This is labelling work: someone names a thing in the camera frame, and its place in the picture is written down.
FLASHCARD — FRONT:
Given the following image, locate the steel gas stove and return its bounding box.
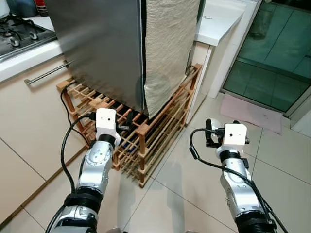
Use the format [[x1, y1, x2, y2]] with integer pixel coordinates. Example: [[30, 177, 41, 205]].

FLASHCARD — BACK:
[[0, 15, 57, 61]]

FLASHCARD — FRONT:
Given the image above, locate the wooden wine rack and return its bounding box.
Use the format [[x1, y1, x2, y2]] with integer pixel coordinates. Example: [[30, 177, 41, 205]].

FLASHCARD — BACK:
[[57, 63, 204, 187]]

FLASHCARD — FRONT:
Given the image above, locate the black power cord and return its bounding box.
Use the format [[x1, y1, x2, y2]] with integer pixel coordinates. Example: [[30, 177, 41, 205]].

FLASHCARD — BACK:
[[60, 90, 94, 146]]

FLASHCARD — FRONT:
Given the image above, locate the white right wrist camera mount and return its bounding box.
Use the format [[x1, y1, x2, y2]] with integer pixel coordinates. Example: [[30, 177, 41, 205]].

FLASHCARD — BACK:
[[222, 123, 249, 147]]

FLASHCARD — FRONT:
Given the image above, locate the pink floor mat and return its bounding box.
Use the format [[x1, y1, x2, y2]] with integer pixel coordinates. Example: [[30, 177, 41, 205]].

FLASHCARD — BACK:
[[220, 94, 283, 135]]

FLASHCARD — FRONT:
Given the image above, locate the beige textured cloth cover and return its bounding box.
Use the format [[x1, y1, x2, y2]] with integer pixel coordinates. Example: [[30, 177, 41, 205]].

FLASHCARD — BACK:
[[143, 0, 201, 118]]

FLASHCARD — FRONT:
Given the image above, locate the white pot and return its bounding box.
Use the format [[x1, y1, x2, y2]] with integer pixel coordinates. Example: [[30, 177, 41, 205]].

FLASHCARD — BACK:
[[0, 0, 11, 21]]

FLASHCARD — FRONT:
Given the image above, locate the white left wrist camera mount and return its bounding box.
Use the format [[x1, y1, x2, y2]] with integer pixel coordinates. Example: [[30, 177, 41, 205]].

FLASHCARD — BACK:
[[95, 108, 118, 134]]

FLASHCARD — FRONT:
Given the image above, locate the beige kitchen cabinet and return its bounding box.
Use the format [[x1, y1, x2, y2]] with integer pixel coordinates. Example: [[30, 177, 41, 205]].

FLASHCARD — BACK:
[[0, 41, 93, 226]]

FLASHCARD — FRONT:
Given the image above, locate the white side cabinet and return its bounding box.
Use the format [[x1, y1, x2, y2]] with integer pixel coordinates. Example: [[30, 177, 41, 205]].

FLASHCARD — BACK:
[[193, 0, 263, 99]]

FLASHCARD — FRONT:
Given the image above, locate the red bottle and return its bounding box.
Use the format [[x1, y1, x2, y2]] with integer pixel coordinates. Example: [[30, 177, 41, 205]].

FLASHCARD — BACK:
[[36, 0, 50, 16]]

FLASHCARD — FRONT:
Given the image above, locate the dark blue pot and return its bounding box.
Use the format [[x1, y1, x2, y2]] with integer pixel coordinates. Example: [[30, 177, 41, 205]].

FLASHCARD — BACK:
[[7, 0, 38, 18]]

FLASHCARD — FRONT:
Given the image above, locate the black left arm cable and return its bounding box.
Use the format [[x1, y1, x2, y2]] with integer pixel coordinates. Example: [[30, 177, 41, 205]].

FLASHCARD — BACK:
[[46, 113, 98, 233]]

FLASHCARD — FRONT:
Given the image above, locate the silver bar cabinet handle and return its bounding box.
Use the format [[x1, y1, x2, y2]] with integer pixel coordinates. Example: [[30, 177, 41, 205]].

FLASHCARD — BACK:
[[24, 61, 71, 86]]

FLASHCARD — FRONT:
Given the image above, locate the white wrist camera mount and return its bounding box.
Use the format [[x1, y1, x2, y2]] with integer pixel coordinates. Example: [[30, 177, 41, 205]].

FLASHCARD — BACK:
[[222, 123, 249, 147], [95, 108, 118, 134]]

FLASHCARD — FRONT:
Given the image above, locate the green glass sliding door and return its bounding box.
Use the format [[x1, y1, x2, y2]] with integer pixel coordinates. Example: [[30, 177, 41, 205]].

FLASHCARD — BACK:
[[223, 0, 311, 113]]

